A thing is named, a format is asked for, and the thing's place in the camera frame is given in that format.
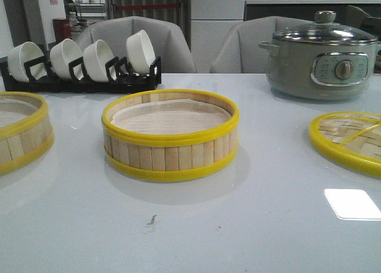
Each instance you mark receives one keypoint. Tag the bamboo steamer lid yellow rim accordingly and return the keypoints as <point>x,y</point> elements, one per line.
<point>350,139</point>

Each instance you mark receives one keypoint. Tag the bamboo steamer tray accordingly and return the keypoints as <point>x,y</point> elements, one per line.
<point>25,141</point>
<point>171,158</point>

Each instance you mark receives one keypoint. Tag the steamer liner paper center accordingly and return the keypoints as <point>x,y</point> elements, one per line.
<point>179,116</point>

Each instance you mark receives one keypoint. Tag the steamer liner paper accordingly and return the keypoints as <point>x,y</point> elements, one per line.
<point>13,110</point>
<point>179,116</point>

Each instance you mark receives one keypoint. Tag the black bowl rack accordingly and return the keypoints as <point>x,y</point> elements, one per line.
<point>120,78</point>

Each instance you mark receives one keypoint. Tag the white bowl right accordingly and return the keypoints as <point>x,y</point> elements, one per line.
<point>140,52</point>

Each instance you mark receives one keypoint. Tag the white bowl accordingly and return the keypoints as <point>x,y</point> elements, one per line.
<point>62,54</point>
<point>27,51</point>
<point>140,52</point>
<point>95,57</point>

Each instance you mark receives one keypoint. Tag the grey chair right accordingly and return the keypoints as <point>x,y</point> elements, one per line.
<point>239,51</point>

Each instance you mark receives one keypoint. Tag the grey chair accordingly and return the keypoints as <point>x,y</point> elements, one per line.
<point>239,51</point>
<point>167,40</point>

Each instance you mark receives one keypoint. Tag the white cabinet background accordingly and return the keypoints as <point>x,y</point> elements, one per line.
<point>210,21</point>

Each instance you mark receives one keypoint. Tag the grey chair left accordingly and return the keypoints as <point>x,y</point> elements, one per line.
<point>167,40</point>

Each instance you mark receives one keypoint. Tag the green electric cooking pot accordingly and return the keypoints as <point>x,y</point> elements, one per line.
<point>318,71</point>

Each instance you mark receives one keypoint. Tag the red bin background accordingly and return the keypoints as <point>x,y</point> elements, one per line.
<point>62,29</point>

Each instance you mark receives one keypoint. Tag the glass pot lid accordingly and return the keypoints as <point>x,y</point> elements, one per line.
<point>324,30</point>

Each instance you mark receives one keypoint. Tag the white bowl far left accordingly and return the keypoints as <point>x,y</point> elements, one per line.
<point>27,51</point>

